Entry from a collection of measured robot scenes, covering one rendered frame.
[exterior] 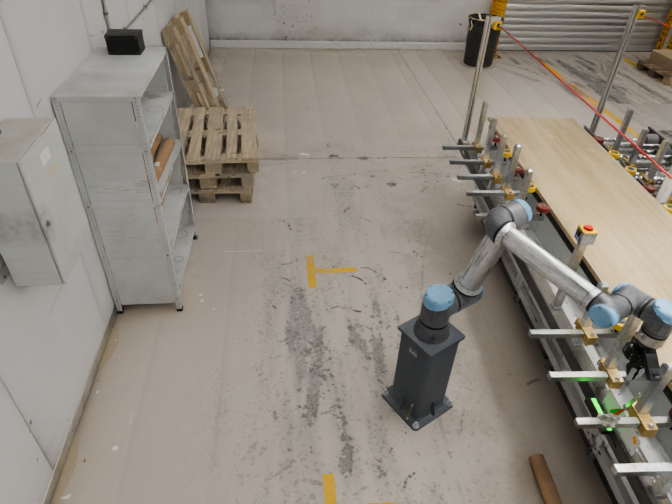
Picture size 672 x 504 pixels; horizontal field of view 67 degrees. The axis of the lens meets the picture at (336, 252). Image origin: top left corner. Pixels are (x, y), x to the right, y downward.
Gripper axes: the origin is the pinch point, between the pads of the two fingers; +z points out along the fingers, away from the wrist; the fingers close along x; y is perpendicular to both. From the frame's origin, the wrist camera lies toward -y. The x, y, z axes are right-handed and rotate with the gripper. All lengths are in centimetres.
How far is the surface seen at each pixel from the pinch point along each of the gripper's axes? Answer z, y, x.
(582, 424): 15.2, -9.2, 18.2
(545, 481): 93, 9, 3
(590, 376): 17.8, 16.0, 2.8
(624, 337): -2.8, 19.6, -6.1
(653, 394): 1.9, -5.4, -6.8
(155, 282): 73, 142, 228
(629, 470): 5.1, -33.8, 15.9
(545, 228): 28, 143, -28
